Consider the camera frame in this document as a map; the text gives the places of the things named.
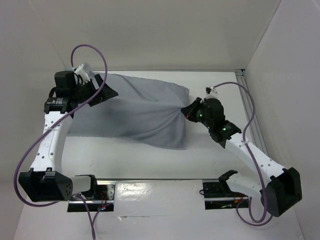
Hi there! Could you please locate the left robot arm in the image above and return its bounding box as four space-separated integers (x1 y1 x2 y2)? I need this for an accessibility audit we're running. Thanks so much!
18 70 118 206

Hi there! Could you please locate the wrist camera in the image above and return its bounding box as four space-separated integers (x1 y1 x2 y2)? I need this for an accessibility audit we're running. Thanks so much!
74 62 93 83
205 86 218 99

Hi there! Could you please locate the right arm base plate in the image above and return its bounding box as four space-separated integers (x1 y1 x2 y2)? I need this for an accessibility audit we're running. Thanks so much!
199 179 249 210

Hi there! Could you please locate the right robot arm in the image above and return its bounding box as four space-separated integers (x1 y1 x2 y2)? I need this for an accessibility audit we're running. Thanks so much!
181 97 302 217

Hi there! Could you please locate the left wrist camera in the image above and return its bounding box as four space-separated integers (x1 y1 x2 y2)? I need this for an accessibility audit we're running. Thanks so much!
74 62 93 83

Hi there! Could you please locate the aluminium frame rail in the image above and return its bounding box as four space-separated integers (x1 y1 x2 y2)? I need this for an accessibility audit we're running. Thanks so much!
235 69 268 155

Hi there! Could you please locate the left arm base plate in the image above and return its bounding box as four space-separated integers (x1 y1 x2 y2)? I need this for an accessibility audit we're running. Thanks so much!
67 179 116 213

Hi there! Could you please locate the grey pillowcase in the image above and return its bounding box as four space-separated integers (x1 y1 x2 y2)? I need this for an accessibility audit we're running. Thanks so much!
68 73 190 149

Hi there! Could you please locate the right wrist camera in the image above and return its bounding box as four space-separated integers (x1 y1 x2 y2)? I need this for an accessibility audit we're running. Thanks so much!
205 86 218 99

